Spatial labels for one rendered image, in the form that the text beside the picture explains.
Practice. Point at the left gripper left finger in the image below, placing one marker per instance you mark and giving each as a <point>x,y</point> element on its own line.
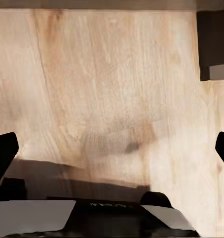
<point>8,150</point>

